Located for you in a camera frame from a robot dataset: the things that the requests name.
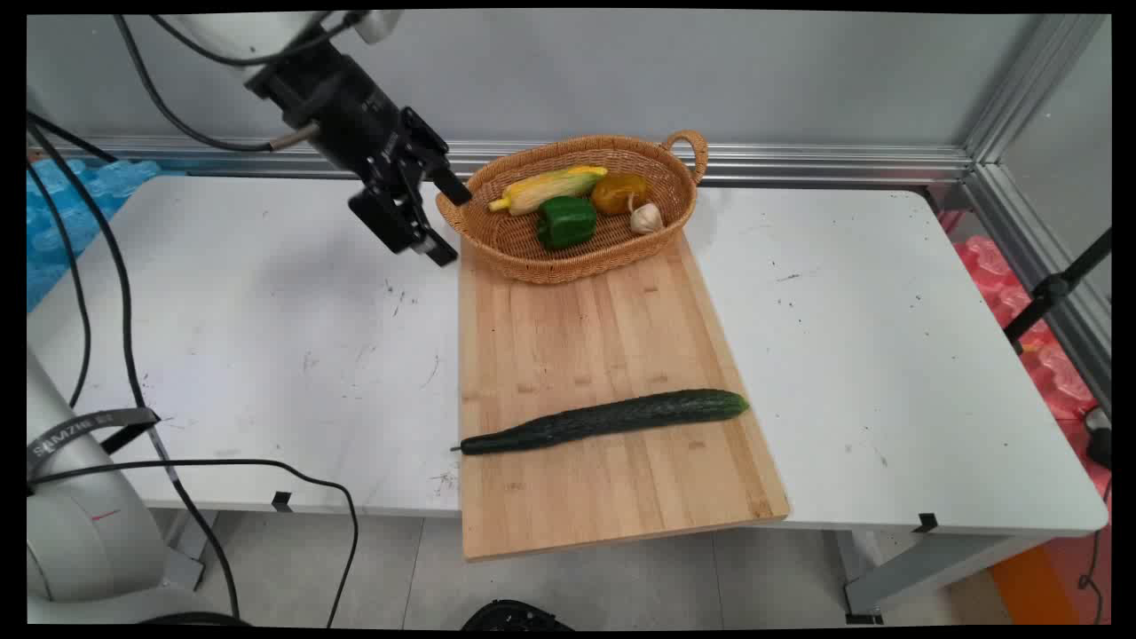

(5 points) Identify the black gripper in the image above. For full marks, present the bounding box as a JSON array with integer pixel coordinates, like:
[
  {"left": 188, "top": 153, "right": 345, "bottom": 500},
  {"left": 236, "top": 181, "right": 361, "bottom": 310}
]
[{"left": 245, "top": 40, "right": 473, "bottom": 268}]

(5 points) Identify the long dark green cucumber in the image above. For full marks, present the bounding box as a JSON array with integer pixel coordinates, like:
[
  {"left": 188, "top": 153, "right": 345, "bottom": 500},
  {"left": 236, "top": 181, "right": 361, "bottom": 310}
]
[{"left": 451, "top": 389, "right": 751, "bottom": 456}]

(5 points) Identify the woven wicker basket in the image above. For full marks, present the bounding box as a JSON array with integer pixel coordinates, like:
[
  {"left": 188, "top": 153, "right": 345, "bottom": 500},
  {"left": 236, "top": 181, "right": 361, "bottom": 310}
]
[{"left": 435, "top": 130, "right": 709, "bottom": 286}]

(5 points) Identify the yellow corn cob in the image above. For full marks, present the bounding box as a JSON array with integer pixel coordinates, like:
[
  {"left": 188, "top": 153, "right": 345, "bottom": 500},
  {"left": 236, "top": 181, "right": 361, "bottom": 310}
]
[{"left": 487, "top": 165, "right": 610, "bottom": 217}]

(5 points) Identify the green bell pepper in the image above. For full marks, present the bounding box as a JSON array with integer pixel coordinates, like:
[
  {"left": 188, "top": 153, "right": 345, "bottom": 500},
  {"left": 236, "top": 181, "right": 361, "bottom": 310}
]
[{"left": 535, "top": 196, "right": 597, "bottom": 250}]

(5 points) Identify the orange yellow bell pepper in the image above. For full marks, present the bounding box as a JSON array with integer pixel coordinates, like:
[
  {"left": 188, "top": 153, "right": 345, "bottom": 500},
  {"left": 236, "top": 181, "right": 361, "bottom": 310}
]
[{"left": 590, "top": 173, "right": 651, "bottom": 217}]

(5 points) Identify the white garlic bulb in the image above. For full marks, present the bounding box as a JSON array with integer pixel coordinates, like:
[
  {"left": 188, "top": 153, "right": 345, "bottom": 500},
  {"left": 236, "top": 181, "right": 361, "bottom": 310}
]
[{"left": 628, "top": 193, "right": 665, "bottom": 235}]

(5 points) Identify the bamboo cutting board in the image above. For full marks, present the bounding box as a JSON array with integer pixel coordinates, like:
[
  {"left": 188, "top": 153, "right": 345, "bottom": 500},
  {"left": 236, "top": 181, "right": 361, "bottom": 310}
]
[{"left": 457, "top": 233, "right": 791, "bottom": 563}]

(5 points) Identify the blue foam mat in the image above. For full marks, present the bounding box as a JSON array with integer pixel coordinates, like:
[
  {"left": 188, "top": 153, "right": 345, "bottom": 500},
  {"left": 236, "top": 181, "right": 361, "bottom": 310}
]
[{"left": 27, "top": 158, "right": 162, "bottom": 313}]

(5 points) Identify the grey table leg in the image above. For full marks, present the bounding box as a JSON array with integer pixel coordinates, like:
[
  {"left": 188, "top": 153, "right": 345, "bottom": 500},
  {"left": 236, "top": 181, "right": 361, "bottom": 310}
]
[{"left": 158, "top": 509, "right": 219, "bottom": 592}]

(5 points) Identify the black round object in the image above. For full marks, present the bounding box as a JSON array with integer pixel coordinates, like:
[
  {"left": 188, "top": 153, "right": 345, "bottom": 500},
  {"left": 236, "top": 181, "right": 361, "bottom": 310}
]
[{"left": 461, "top": 599, "right": 575, "bottom": 632}]

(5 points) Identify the black tripod stand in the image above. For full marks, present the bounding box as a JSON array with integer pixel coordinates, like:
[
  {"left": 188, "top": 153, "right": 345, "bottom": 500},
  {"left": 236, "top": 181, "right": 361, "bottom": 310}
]
[{"left": 1003, "top": 228, "right": 1112, "bottom": 356}]

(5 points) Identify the red foam mat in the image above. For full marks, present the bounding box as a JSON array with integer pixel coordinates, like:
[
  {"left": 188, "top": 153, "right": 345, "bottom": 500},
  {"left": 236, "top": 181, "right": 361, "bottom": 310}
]
[{"left": 936, "top": 209, "right": 1112, "bottom": 626}]

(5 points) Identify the small black device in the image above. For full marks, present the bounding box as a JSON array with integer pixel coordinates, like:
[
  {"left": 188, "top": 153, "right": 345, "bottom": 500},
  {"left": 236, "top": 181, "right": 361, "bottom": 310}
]
[{"left": 1084, "top": 406, "right": 1112, "bottom": 470}]

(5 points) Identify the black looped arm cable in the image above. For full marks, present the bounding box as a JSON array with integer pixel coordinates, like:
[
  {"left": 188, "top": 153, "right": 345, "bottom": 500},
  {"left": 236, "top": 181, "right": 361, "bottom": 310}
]
[{"left": 149, "top": 11, "right": 365, "bottom": 68}]

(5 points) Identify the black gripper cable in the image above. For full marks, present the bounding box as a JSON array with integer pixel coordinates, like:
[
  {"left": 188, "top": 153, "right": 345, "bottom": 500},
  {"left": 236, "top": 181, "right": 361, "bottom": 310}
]
[{"left": 112, "top": 12, "right": 320, "bottom": 153}]

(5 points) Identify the black floor cable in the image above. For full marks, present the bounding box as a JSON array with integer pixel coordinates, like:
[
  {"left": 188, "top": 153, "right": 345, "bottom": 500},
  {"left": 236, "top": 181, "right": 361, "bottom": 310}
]
[{"left": 27, "top": 458, "right": 359, "bottom": 627}]

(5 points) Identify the thick black cable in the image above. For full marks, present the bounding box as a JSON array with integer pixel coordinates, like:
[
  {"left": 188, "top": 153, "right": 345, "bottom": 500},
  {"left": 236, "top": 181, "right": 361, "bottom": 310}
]
[{"left": 27, "top": 122, "right": 242, "bottom": 622}]

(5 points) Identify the black background cable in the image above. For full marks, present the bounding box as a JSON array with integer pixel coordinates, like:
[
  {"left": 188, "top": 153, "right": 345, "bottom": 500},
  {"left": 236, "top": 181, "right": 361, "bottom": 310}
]
[{"left": 27, "top": 110, "right": 118, "bottom": 163}]

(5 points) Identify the thin black cable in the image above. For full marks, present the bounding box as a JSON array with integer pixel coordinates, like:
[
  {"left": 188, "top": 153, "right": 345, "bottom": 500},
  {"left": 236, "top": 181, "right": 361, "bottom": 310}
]
[{"left": 27, "top": 162, "right": 92, "bottom": 409}]

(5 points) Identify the horizontal aluminium frame rail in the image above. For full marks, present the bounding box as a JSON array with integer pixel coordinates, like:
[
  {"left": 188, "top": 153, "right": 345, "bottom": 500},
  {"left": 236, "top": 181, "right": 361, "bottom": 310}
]
[{"left": 27, "top": 136, "right": 974, "bottom": 188}]

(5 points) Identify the black velcro strap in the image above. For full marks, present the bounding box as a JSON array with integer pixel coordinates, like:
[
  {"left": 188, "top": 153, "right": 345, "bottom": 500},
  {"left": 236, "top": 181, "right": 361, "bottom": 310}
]
[{"left": 27, "top": 407, "right": 162, "bottom": 485}]

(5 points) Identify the aluminium side rail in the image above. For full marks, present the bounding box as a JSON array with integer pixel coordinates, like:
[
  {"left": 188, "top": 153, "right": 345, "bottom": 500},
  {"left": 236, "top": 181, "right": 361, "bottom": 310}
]
[{"left": 962, "top": 162, "right": 1112, "bottom": 414}]

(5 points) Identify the aluminium corner post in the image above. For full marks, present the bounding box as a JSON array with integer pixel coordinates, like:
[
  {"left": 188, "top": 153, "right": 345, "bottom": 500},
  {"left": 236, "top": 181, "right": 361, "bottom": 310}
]
[{"left": 962, "top": 12, "right": 1112, "bottom": 164}]

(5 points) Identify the grey table leg frame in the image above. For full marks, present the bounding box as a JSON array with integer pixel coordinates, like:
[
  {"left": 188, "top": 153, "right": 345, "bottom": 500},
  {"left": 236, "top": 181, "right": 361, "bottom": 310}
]
[{"left": 834, "top": 530, "right": 1059, "bottom": 625}]

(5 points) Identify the thin black cord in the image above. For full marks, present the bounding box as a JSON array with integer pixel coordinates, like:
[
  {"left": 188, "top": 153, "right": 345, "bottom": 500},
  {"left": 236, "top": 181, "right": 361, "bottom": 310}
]
[{"left": 1077, "top": 477, "right": 1112, "bottom": 624}]

